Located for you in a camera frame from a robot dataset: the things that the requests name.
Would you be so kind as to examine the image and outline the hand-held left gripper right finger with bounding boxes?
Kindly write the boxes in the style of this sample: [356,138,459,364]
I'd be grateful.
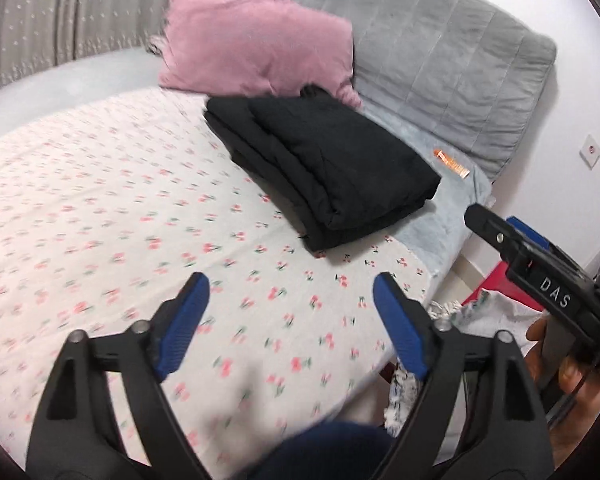
[373,272,553,480]

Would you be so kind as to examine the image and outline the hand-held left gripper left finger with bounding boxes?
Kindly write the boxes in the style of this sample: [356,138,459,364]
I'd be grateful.
[27,272,211,480]

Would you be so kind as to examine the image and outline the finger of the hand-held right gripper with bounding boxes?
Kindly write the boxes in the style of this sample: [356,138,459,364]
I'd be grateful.
[506,216,556,257]
[464,203,536,267]

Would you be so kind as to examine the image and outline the black jacket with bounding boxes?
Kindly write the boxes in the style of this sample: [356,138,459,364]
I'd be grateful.
[203,85,442,252]

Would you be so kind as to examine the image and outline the person's right hand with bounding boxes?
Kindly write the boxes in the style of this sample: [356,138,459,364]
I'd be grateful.
[526,316,600,431]

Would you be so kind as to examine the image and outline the white fringed cloth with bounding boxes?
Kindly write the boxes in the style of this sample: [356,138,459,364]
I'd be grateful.
[385,287,546,436]

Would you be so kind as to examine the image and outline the light grey bed sheet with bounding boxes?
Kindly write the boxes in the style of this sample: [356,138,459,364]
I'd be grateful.
[0,47,495,281]

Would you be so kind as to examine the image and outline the cherry print blanket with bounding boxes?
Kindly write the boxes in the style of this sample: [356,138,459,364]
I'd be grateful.
[0,87,438,480]

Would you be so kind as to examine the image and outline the person's leg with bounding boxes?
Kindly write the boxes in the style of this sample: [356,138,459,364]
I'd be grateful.
[247,420,396,480]

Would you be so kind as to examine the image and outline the grey quilted headboard cushion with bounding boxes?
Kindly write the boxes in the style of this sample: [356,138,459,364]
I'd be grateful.
[247,0,558,183]

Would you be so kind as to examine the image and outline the pink pillow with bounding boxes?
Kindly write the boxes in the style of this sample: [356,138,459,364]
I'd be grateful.
[158,0,363,110]

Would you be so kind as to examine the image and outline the grey dotted curtain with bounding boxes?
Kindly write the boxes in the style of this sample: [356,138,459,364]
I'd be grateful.
[0,0,216,96]

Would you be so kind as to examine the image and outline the white wall socket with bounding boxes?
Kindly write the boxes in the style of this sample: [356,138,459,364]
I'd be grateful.
[578,134,600,171]

